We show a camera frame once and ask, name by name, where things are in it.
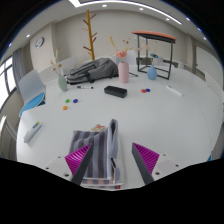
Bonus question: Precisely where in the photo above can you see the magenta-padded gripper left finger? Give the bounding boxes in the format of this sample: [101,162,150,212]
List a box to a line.
[44,142,95,186]

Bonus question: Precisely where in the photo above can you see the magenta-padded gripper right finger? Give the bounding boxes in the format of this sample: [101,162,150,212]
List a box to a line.
[131,142,183,184]

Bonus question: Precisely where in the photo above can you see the striped towel with bear patch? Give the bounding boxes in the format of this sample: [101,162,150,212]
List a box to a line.
[68,118,124,190]

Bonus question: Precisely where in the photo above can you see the white remote control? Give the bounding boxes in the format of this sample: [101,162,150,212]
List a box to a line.
[22,121,43,144]

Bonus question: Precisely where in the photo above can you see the white marker pen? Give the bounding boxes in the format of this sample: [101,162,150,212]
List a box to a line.
[165,85,184,98]

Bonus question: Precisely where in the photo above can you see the black rectangular case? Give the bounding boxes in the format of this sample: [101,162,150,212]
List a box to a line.
[103,85,128,99]

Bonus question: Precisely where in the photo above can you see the green vase with dried flowers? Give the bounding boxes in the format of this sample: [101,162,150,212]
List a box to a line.
[49,47,69,93]

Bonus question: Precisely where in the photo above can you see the blue vase with flowers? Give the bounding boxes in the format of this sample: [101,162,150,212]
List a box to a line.
[141,40,160,81]

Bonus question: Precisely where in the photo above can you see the white chair with blue seat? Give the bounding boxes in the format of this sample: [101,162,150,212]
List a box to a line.
[17,68,47,118]

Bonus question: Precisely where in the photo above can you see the pink vase with flowers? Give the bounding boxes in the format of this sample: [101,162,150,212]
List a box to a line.
[109,36,135,84]

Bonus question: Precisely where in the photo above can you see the grey backpack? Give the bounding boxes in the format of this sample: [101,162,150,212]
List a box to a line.
[65,57,120,85]

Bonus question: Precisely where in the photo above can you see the window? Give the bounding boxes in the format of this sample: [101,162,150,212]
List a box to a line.
[0,56,18,104]

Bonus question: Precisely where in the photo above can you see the grey curtain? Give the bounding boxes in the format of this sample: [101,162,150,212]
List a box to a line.
[12,48,28,88]

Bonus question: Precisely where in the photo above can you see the wooden coat rack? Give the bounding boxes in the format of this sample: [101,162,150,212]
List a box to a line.
[82,9,98,62]

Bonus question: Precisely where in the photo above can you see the ceiling lights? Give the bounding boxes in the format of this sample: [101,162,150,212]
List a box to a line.
[8,0,208,46]

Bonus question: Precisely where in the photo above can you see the round wall clock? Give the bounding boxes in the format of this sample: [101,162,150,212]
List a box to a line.
[34,36,45,49]

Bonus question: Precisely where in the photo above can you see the black frame orange-top side table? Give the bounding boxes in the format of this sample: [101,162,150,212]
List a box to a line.
[131,30,177,81]

